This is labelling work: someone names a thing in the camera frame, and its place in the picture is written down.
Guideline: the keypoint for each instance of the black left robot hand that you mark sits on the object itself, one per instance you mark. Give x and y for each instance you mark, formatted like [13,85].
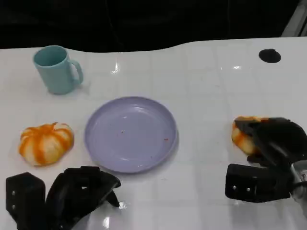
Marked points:
[72,191]

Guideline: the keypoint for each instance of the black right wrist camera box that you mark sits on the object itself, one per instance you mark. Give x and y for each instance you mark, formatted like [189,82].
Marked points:
[256,184]

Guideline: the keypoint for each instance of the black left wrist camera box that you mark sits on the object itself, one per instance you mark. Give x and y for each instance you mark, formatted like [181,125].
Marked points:
[24,194]

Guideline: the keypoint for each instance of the pale green mug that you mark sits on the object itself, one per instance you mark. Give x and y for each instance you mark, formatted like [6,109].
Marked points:
[56,73]

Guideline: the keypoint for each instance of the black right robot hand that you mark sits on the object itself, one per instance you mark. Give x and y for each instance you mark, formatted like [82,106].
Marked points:
[278,141]

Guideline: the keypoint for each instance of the black round table grommet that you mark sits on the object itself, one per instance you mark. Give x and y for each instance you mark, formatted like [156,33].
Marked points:
[269,55]

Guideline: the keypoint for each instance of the lilac plate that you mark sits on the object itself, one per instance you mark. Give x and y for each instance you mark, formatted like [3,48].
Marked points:
[130,134]

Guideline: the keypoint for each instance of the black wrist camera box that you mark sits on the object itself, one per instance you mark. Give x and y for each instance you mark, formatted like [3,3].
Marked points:
[256,184]
[24,194]

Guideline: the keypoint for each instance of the orange white toy bread roll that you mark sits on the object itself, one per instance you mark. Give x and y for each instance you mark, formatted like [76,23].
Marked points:
[45,143]
[242,143]

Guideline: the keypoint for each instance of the grey metal frame post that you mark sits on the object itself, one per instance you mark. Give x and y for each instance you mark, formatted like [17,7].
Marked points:
[296,21]

